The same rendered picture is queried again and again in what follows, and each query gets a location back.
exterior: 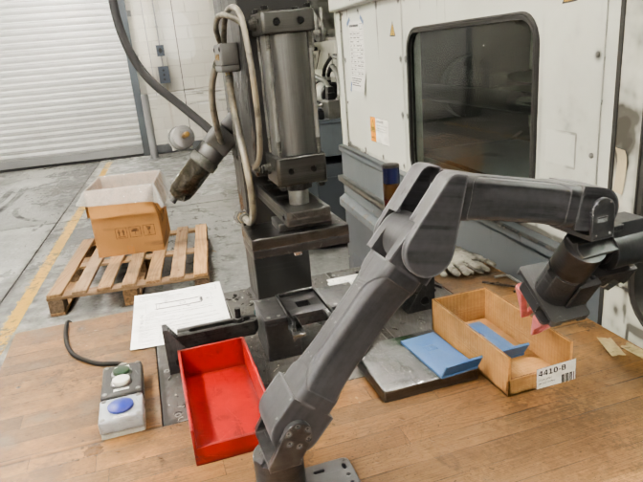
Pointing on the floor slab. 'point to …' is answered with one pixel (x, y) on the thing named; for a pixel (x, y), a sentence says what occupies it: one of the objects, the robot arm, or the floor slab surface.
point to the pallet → (79, 269)
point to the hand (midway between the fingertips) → (531, 321)
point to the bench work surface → (42, 448)
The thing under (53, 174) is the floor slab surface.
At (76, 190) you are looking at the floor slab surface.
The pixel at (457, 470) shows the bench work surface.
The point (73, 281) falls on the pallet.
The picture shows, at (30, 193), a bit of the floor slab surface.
